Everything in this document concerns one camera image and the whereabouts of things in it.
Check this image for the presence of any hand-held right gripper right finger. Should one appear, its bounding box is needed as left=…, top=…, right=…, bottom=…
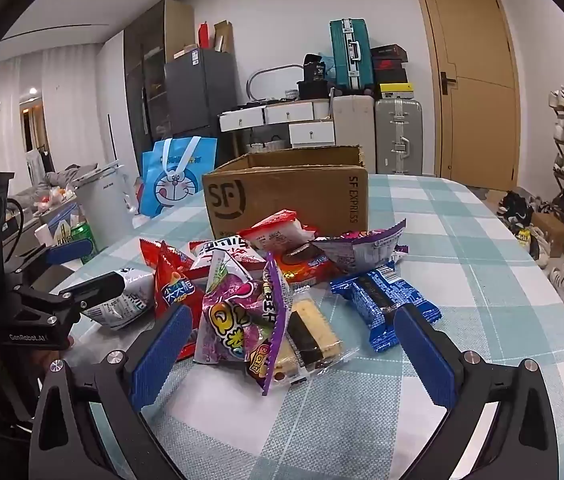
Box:
left=393, top=305, right=560, bottom=480

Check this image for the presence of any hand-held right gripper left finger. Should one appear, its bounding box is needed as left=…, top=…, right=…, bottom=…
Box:
left=29, top=304, right=203, bottom=480

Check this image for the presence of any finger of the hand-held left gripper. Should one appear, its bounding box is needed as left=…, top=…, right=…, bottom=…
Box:
left=14, top=271, right=127, bottom=328
left=4, top=238, right=94, bottom=281

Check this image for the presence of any white grey snack packet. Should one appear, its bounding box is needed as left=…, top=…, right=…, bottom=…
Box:
left=82, top=267, right=157, bottom=331

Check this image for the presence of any blue snack packet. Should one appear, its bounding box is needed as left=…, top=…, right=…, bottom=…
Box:
left=329, top=262, right=442, bottom=353

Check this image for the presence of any red cookie packet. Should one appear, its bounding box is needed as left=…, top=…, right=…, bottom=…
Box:
left=274, top=242, right=343, bottom=287

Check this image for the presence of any brown cardboard box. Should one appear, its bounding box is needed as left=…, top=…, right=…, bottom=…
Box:
left=202, top=146, right=370, bottom=241

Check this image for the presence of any person's left hand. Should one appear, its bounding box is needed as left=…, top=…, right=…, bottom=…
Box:
left=0, top=337, right=75, bottom=386

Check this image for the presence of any green drink bottle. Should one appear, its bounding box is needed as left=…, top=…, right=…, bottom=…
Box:
left=64, top=220, right=99, bottom=263

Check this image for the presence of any white plastic appliance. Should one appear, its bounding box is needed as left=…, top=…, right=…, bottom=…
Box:
left=74, top=162, right=135, bottom=251

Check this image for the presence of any red spicy stick packet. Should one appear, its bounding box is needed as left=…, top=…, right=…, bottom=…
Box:
left=154, top=247, right=207, bottom=363
left=139, top=237, right=165, bottom=271

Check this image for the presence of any purple candy packet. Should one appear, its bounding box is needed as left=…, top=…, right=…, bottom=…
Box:
left=193, top=250, right=283, bottom=366
left=247, top=252, right=293, bottom=396

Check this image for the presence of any clear wrapped sandwich cake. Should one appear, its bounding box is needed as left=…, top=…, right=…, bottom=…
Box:
left=262, top=285, right=357, bottom=386

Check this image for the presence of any white red snack packet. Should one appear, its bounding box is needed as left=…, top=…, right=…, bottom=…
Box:
left=189, top=235, right=267, bottom=286

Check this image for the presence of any blue cartoon tote bag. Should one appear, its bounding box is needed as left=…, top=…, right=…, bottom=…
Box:
left=139, top=136, right=217, bottom=218

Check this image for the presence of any purple white snack packet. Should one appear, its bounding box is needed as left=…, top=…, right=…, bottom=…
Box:
left=309, top=219, right=410, bottom=273

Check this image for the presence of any pile of loose shoes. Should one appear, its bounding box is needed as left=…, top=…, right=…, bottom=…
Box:
left=498, top=190, right=564, bottom=296

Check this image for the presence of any red white cake packet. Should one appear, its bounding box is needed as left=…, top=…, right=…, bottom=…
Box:
left=239, top=209, right=320, bottom=251

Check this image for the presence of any small cardboard box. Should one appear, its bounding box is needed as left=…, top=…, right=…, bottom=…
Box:
left=532, top=212, right=564, bottom=257

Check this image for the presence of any tall dark cabinet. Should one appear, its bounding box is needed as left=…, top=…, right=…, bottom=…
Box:
left=124, top=0, right=195, bottom=153

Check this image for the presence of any dark grey fridge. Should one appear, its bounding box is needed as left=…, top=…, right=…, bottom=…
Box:
left=164, top=49, right=237, bottom=143

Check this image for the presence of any silver suitcase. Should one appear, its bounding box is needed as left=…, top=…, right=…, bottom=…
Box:
left=375, top=98, right=423, bottom=175

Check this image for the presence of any woven laundry basket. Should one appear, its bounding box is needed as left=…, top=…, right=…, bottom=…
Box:
left=249, top=137, right=291, bottom=154

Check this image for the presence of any beige suitcase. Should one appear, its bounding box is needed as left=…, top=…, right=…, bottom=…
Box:
left=332, top=95, right=377, bottom=173

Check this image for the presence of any white drawer desk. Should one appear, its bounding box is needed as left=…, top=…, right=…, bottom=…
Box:
left=218, top=100, right=336, bottom=150

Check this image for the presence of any oval metal hoop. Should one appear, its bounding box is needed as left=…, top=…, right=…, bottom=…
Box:
left=247, top=65, right=305, bottom=103

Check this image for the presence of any yellow black shoe box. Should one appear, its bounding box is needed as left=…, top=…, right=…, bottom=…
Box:
left=379, top=82, right=415, bottom=101

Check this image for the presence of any wooden door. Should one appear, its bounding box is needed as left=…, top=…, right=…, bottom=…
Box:
left=412, top=0, right=520, bottom=179

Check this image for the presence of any black bag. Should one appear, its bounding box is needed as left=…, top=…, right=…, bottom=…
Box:
left=298, top=54, right=335, bottom=101

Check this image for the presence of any teal suitcase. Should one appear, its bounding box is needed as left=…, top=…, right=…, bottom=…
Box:
left=330, top=19, right=375, bottom=92

